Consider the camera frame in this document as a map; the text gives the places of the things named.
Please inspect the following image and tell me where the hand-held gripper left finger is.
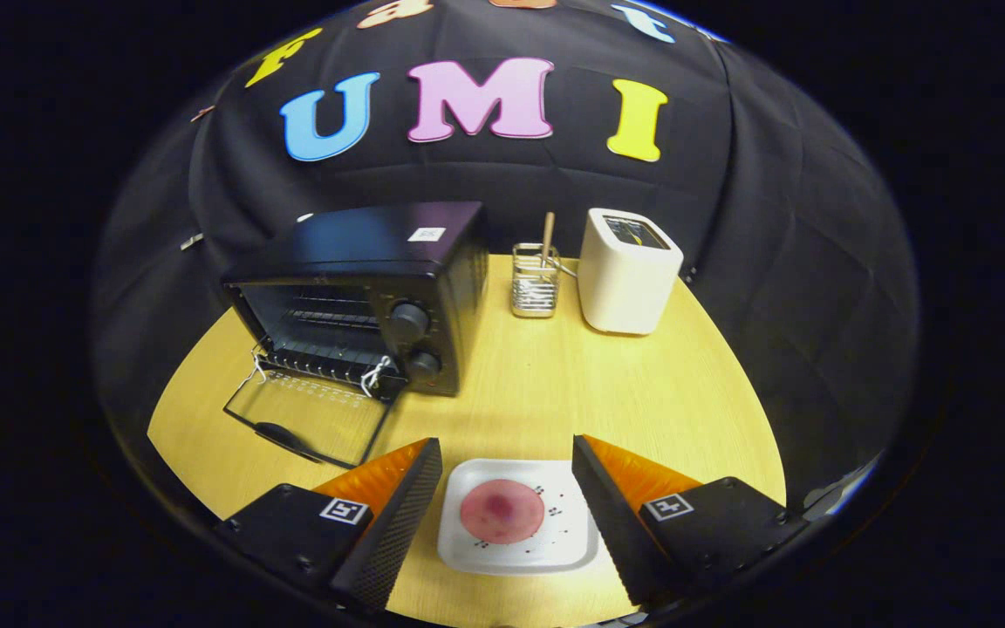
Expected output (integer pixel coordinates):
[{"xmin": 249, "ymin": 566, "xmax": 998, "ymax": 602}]
[{"xmin": 213, "ymin": 438, "xmax": 443, "ymax": 614}]

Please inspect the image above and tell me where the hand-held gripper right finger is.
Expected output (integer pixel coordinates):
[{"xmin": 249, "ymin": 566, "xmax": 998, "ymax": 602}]
[{"xmin": 572, "ymin": 434, "xmax": 810, "ymax": 609}]

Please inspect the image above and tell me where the white square plate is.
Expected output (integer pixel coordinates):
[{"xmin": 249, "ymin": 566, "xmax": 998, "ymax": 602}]
[{"xmin": 437, "ymin": 459, "xmax": 601, "ymax": 576}]

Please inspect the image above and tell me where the pink round ham slice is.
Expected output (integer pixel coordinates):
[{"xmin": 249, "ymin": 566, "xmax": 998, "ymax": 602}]
[{"xmin": 460, "ymin": 479, "xmax": 546, "ymax": 545}]

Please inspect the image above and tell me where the black toaster oven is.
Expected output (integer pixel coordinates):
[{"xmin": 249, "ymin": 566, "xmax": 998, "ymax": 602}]
[{"xmin": 222, "ymin": 201, "xmax": 490, "ymax": 470}]

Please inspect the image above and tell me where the white bread toaster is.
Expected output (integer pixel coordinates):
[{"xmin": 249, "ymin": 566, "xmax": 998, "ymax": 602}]
[{"xmin": 578, "ymin": 208, "xmax": 685, "ymax": 336}]

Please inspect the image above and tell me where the black backdrop cloth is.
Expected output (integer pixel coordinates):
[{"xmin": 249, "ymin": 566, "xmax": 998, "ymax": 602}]
[{"xmin": 92, "ymin": 0, "xmax": 920, "ymax": 489}]

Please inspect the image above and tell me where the wire mesh utensil holder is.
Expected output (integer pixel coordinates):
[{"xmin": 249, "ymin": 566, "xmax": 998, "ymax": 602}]
[{"xmin": 511, "ymin": 243, "xmax": 561, "ymax": 318}]

